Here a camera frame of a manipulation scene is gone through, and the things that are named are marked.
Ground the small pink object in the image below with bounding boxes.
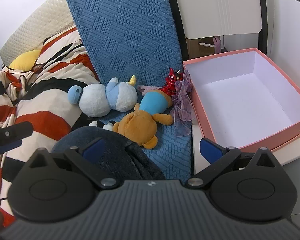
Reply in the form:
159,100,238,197
212,36,222,53

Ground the white and blue plush penguin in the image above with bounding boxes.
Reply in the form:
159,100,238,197
67,75,138,118

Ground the blue textured blanket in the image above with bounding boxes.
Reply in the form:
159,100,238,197
66,0,193,180

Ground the dark denim cap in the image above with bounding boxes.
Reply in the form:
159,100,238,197
51,126,165,180

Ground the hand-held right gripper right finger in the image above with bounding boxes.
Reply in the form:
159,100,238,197
185,137,282,189

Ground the brown cardboard box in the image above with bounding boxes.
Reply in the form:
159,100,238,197
186,36,225,60

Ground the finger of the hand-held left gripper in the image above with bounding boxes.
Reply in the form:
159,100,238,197
0,121,33,158

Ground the orange black striped quilt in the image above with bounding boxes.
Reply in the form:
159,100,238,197
0,26,100,228

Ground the pink cardboard box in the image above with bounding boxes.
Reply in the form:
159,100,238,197
182,48,300,153

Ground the cream quilted headboard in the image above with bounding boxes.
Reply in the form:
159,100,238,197
0,0,77,67

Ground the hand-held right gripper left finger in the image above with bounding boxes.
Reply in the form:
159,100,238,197
27,137,119,189

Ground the small plush panda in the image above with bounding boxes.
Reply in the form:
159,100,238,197
89,120,117,131

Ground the white chair black frame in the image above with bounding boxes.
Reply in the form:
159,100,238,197
162,0,300,178

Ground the red devil figurine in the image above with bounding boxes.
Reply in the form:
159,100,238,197
159,67,184,97

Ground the yellow pillow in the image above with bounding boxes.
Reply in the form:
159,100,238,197
9,50,42,70

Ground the brown plush bear blue shirt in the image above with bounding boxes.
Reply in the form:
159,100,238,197
112,90,173,150

